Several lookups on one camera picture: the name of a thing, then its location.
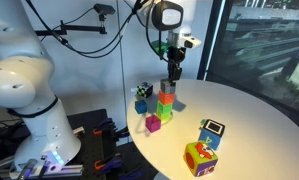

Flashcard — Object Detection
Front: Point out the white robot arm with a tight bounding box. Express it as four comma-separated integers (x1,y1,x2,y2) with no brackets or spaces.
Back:
0,0,200,177

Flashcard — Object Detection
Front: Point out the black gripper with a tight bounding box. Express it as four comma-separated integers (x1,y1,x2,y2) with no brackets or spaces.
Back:
167,46,186,83

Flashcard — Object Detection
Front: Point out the lime green toy block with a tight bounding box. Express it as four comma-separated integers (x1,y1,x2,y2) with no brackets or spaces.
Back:
156,111,172,122

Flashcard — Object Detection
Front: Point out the blue soft cube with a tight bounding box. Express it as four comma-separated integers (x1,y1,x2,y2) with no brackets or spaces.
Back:
199,119,225,150

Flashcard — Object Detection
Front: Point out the black breadboard base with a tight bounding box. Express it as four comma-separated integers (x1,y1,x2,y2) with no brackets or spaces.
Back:
0,108,157,180

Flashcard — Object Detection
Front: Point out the pink toy block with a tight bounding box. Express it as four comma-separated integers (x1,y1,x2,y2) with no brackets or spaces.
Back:
145,115,161,133

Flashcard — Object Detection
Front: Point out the yellow house soft cube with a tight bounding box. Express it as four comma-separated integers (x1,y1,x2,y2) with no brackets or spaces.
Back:
183,141,218,177

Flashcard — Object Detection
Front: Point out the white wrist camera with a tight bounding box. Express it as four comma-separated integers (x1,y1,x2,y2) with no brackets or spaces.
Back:
167,32,201,49

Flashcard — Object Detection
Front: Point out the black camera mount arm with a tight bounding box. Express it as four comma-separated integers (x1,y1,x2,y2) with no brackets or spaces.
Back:
33,3,117,38

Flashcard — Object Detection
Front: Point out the checkered zebra soft cube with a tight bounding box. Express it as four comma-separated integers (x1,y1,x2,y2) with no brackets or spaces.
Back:
137,82,153,98

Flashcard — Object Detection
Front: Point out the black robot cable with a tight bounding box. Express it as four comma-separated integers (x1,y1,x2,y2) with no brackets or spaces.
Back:
25,0,167,63

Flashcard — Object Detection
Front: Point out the orange toy block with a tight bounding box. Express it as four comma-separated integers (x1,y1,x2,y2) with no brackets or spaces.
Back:
158,90,175,105

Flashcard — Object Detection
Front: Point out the orange blue clamp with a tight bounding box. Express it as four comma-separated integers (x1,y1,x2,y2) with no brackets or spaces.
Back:
94,155,143,180
93,118,130,140

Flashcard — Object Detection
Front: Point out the window frame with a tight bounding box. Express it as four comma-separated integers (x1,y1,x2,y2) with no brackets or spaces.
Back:
197,0,299,126

